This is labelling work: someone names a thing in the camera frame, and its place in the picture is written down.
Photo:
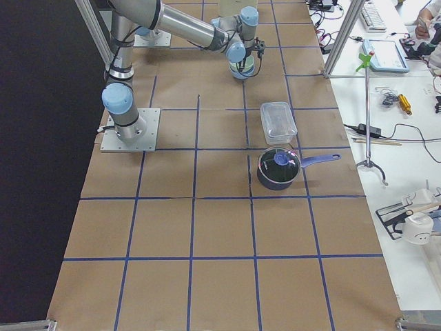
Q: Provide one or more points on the wooden chopsticks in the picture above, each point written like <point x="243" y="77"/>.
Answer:
<point x="375" y="141"/>

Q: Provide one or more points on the black wire rack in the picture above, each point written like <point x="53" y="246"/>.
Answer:
<point x="392" y="217"/>

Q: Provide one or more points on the blue framed tablet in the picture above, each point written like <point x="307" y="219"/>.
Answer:
<point x="388" y="56"/>

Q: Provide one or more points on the aluminium bracket bottom left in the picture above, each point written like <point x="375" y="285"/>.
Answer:
<point x="42" y="325"/>

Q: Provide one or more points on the blue saucepan with glass lid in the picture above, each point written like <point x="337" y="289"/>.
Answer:
<point x="278" y="166"/>

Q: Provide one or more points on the aluminium bracket bottom right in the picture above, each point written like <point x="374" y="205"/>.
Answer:
<point x="403" y="324"/>

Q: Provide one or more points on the white keyboard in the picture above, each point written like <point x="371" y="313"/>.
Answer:
<point x="371" y="18"/>

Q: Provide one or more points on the person hand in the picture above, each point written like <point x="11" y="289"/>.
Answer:
<point x="422" y="29"/>

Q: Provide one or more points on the green bowl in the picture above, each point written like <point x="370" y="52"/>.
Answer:
<point x="245" y="67"/>

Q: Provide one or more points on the blue bowl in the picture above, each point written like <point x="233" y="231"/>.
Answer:
<point x="242" y="75"/>

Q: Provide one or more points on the clear plastic container with lid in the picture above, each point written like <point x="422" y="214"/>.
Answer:
<point x="278" y="123"/>

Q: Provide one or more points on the aluminium bracket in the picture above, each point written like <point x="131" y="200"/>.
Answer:
<point x="403" y="324"/>
<point x="42" y="325"/>

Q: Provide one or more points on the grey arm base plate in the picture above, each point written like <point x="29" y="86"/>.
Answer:
<point x="140" y="137"/>

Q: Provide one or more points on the aluminium frame post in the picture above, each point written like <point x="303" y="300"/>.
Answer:
<point x="344" y="32"/>

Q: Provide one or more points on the white cup with handle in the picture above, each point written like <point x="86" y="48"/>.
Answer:
<point x="418" y="199"/>

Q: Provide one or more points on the white mug with face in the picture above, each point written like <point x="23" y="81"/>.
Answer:
<point x="417" y="228"/>

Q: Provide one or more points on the metal stand with green clip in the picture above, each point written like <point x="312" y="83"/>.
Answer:
<point x="368" y="162"/>

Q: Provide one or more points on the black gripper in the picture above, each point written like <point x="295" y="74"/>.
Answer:
<point x="243" y="63"/>

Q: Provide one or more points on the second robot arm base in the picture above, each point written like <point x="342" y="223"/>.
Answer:
<point x="146" y="33"/>

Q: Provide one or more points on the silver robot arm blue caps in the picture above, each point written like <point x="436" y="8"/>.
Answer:
<point x="158" y="58"/>

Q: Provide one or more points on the grey rear base plate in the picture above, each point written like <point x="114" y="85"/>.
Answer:
<point x="163" y="42"/>

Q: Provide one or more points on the black power adapter with cable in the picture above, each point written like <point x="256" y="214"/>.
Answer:
<point x="376" y="133"/>

